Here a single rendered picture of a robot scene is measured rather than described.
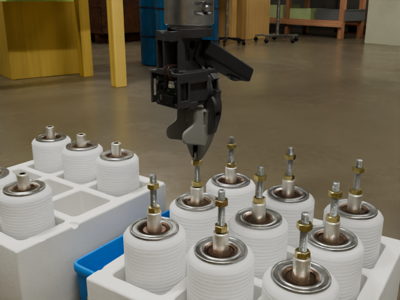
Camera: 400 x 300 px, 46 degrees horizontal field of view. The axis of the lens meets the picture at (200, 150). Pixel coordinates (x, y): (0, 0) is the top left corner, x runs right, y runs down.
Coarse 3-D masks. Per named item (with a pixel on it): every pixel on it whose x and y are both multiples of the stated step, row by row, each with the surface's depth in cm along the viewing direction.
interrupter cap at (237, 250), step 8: (200, 240) 67; (208, 240) 68; (232, 240) 68; (240, 240) 67; (200, 248) 66; (208, 248) 66; (232, 248) 66; (240, 248) 65; (200, 256) 63; (208, 256) 63; (216, 256) 64; (224, 256) 64; (232, 256) 63; (240, 256) 64; (216, 264) 62; (224, 264) 62
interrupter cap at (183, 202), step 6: (204, 192) 84; (180, 198) 82; (186, 198) 82; (204, 198) 82; (210, 198) 82; (180, 204) 80; (186, 204) 80; (192, 204) 80; (204, 204) 80; (210, 204) 79; (186, 210) 78; (192, 210) 77; (198, 210) 77; (204, 210) 78
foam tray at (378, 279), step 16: (320, 224) 88; (384, 240) 82; (288, 256) 79; (384, 256) 78; (96, 272) 73; (112, 272) 73; (368, 272) 73; (384, 272) 73; (96, 288) 71; (112, 288) 69; (128, 288) 69; (176, 288) 69; (256, 288) 70; (368, 288) 69; (384, 288) 70
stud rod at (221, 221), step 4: (220, 192) 62; (224, 192) 62; (220, 196) 62; (224, 196) 63; (220, 200) 63; (220, 208) 63; (224, 208) 63; (220, 212) 63; (224, 212) 63; (220, 216) 63; (224, 216) 64; (220, 220) 64; (224, 220) 64; (220, 224) 64
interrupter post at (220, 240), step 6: (216, 234) 64; (222, 234) 64; (228, 234) 64; (216, 240) 64; (222, 240) 64; (228, 240) 64; (216, 246) 64; (222, 246) 64; (228, 246) 65; (216, 252) 65; (222, 252) 64
